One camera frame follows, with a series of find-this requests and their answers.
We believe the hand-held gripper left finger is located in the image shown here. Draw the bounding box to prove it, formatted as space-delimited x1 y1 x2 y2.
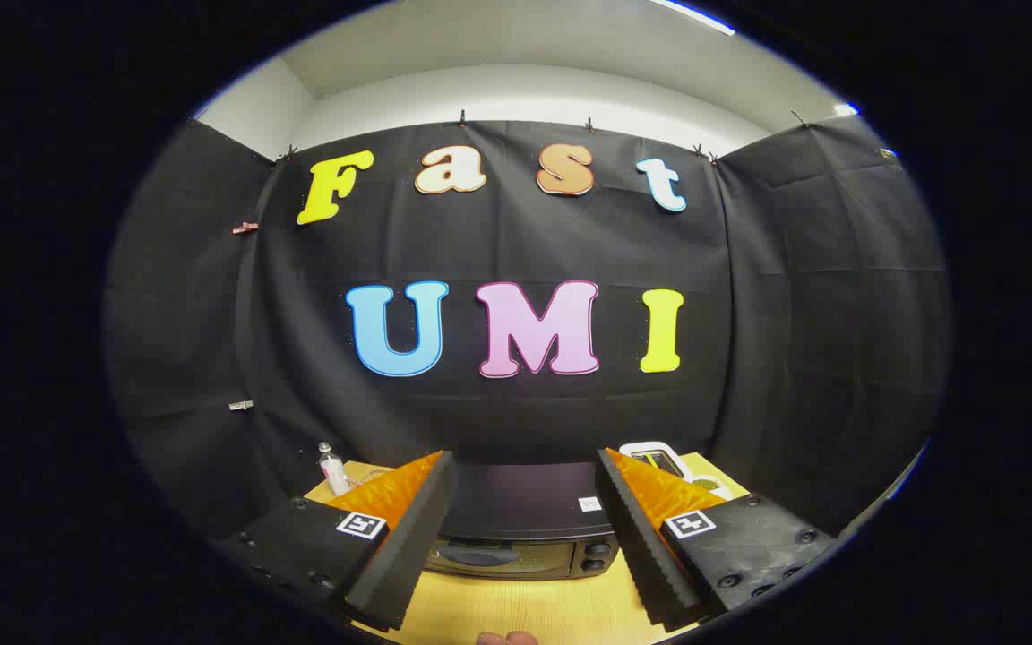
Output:
216 451 459 632

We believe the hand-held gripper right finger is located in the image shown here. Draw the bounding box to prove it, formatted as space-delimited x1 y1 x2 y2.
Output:
595 448 838 632

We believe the black toaster oven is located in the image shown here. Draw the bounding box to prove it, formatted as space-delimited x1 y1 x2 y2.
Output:
426 461 624 581

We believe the white box appliance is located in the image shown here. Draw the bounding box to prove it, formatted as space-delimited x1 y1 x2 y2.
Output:
619 441 694 483

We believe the small clear bottle pink label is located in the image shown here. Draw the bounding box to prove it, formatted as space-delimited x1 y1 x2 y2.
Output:
317 442 351 496

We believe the black backdrop cloth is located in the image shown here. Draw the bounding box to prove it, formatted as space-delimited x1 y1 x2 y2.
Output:
104 115 954 538

